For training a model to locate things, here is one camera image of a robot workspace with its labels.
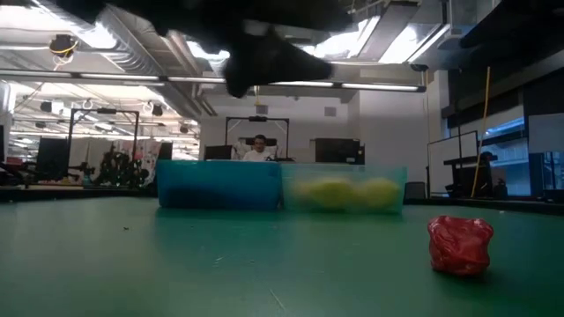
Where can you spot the yellow lemon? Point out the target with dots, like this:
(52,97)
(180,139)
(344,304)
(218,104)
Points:
(380,193)
(328,193)

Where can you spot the background black robot arm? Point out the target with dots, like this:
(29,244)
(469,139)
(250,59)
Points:
(119,169)

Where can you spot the green table mat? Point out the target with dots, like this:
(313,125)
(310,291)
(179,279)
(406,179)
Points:
(132,264)

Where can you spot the black stand with stool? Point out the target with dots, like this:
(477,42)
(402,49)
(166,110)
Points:
(465,176)

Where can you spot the black hanging spotlight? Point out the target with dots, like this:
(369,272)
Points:
(46,106)
(157,110)

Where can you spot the small red bell pepper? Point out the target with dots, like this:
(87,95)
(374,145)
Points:
(458,244)

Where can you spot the blue-lit window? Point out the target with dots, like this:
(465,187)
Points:
(511,154)

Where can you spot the white board black frame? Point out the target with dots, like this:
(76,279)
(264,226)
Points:
(440,163)

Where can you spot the black monitor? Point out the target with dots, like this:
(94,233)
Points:
(52,154)
(218,152)
(165,150)
(339,152)

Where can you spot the teal translucent plastic bin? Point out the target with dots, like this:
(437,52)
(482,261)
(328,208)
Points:
(343,169)

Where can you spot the small black box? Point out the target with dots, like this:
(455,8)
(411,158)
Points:
(415,190)

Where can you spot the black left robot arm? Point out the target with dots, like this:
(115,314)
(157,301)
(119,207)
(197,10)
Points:
(198,13)

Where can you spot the silver corrugated air duct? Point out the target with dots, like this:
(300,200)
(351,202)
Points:
(132,57)

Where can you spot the long linear ceiling light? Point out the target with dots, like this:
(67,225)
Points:
(379,86)

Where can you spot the person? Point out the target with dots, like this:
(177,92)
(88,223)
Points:
(260,152)

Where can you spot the blue plastic bin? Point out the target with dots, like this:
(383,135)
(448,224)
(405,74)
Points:
(220,185)

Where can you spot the black metal gantry frame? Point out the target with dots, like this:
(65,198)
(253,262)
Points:
(106,111)
(257,118)

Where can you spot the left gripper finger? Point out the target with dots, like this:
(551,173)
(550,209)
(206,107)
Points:
(315,70)
(238,88)

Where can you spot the wall air vent grille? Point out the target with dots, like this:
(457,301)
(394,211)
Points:
(330,111)
(261,109)

